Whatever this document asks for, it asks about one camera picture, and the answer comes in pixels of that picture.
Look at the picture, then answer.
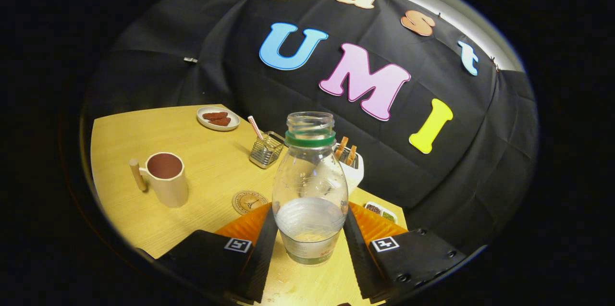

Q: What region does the clear plastic juice bottle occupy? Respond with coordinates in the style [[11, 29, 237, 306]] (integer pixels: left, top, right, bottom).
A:
[[272, 111, 349, 267]]

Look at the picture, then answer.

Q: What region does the wooden table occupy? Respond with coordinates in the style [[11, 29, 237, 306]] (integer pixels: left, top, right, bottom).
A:
[[90, 104, 409, 306]]

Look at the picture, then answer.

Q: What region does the small white plate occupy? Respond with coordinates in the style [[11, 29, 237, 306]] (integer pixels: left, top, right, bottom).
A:
[[197, 106, 240, 132]]

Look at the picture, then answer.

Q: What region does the wire mesh holder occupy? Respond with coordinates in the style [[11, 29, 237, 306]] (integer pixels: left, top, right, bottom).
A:
[[249, 131, 285, 169]]

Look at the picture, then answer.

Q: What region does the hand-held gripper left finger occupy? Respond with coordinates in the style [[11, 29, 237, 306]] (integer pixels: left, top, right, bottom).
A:
[[156, 203, 279, 304]]

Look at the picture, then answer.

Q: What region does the cream cup with wooden handle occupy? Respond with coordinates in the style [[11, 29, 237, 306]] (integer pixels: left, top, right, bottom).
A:
[[129, 152, 189, 208]]

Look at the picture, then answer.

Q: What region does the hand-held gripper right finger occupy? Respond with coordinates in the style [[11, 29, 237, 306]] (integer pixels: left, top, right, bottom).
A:
[[342, 202, 467, 304]]

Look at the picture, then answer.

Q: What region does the white divided condiment dish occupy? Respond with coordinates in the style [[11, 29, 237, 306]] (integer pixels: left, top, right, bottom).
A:
[[364, 201, 398, 224]]

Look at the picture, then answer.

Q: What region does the white toaster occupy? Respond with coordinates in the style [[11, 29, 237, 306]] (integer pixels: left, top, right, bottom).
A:
[[334, 143, 365, 196]]

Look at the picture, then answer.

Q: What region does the round wooden coaster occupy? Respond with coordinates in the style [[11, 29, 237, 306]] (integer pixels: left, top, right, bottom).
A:
[[232, 190, 270, 216]]

